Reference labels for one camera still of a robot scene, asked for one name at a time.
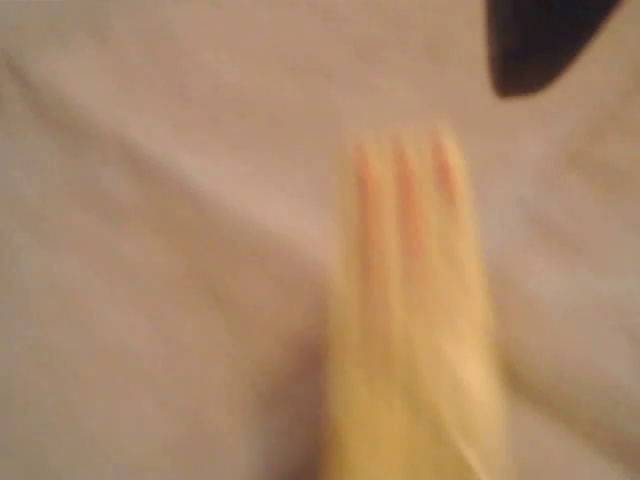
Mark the yellow wooden block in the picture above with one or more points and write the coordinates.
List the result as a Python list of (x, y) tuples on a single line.
[(415, 325)]

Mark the beige wrinkled cloth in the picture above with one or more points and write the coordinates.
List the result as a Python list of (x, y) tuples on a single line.
[(150, 250)]

